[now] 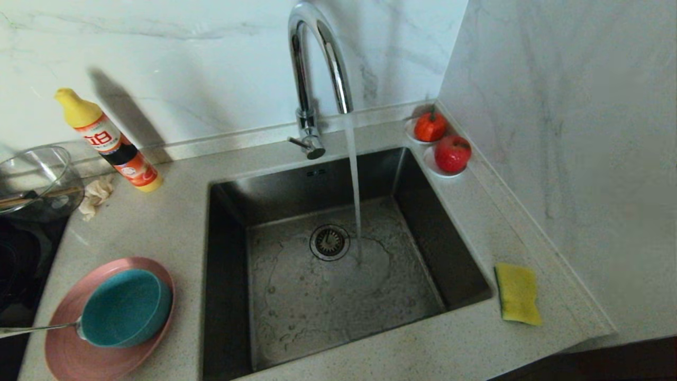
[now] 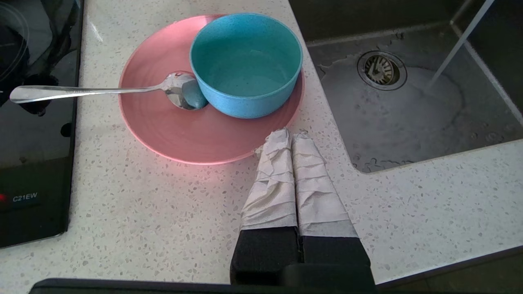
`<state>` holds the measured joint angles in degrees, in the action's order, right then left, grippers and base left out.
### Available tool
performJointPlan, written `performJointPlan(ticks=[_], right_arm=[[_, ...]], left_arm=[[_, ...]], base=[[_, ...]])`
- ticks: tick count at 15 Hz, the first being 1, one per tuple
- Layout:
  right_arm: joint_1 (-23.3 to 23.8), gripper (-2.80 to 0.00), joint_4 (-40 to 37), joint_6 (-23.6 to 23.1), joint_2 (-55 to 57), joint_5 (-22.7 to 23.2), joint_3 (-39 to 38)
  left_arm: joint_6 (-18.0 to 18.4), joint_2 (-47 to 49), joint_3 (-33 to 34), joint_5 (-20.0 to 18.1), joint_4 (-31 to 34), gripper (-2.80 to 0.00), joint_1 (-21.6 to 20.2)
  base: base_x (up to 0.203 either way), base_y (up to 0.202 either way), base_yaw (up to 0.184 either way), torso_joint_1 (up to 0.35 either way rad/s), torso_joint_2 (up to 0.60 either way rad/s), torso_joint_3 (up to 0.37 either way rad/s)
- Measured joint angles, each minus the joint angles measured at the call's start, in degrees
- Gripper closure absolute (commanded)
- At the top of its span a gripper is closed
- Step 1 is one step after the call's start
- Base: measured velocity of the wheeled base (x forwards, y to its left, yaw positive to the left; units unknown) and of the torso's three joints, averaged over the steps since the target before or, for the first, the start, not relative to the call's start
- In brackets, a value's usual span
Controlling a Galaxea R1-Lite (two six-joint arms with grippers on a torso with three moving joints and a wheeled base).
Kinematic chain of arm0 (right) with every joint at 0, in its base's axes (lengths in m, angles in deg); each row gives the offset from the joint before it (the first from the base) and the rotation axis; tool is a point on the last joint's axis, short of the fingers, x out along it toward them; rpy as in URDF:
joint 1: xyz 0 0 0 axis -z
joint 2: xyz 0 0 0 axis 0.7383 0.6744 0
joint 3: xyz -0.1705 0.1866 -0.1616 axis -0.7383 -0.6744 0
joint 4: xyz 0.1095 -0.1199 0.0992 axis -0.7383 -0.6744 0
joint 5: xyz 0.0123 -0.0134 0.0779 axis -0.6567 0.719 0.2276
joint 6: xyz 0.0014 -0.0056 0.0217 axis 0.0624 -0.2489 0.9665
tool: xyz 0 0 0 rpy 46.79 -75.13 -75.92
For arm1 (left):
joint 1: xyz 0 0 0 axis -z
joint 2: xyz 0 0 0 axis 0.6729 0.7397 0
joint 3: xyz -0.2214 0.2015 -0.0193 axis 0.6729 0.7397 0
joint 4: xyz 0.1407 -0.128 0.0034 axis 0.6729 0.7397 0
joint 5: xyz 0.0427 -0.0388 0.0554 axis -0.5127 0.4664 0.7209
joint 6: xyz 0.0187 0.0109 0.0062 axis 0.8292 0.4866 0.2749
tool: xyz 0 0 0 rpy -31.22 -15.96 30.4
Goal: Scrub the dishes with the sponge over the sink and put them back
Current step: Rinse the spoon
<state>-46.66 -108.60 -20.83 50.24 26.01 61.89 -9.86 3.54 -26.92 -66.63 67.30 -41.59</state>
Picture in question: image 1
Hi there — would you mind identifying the chrome gooseneck faucet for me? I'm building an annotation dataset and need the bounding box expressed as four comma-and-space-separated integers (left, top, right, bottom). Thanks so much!
287, 0, 354, 160

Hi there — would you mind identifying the yellow green sponge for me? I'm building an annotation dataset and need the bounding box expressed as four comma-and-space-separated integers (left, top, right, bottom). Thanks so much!
494, 264, 543, 326

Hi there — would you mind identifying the yellow capped dish soap bottle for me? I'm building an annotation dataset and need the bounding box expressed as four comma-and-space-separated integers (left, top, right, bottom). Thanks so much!
54, 88, 163, 192

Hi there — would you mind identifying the stainless steel sink basin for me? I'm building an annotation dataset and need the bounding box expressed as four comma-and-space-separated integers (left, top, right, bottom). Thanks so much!
200, 147, 495, 381

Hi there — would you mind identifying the clear running water stream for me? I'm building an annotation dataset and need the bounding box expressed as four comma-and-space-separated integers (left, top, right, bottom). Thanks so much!
344, 112, 365, 264

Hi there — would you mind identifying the round metal drain strainer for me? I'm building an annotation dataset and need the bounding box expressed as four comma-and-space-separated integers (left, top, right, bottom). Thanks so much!
309, 224, 351, 262

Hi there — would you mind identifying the red apple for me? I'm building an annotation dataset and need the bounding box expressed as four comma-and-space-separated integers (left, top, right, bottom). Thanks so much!
435, 134, 472, 174

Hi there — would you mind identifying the crumpled beige tissue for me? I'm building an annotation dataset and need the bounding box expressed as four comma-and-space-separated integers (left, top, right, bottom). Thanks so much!
78, 176, 115, 222

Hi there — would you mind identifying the teal bowl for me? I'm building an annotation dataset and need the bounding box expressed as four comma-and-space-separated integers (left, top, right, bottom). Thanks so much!
80, 269, 172, 349

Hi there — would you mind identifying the clear glass bowl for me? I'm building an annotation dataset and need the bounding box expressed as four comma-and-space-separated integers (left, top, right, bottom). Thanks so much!
0, 146, 85, 223

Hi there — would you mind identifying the brown wooden stick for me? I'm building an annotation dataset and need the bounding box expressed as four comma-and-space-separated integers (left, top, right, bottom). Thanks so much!
0, 188, 80, 210

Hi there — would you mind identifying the pink plate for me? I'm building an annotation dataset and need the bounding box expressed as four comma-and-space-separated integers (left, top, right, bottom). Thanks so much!
44, 257, 176, 381

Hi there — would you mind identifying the black stove top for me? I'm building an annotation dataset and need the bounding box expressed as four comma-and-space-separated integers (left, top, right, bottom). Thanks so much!
0, 214, 69, 381

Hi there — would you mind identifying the metal spoon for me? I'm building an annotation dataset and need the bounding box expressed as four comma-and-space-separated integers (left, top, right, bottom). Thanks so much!
0, 316, 88, 342

